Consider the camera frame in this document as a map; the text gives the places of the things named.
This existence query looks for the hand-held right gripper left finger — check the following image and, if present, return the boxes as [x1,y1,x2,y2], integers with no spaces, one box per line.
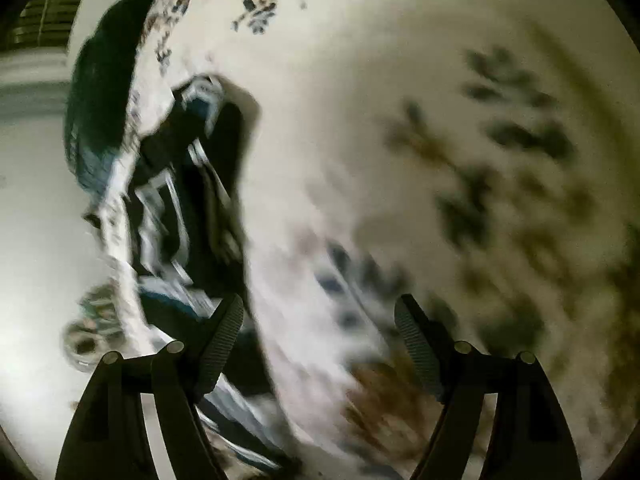
[55,293,245,480]

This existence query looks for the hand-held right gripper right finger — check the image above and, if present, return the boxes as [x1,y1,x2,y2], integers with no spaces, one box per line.
[394,293,584,480]

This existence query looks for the dark striped cloth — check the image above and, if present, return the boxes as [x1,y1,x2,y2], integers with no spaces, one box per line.
[125,75,281,471]

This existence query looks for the round green patterned object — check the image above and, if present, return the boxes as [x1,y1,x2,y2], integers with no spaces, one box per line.
[62,282,131,373]

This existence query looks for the white floral bedsheet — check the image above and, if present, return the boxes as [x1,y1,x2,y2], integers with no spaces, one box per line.
[65,0,640,480]

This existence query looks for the dark teal cloth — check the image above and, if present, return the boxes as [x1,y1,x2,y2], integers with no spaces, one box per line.
[64,0,158,201]

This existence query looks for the window blinds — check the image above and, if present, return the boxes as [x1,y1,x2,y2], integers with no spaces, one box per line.
[10,0,88,53]

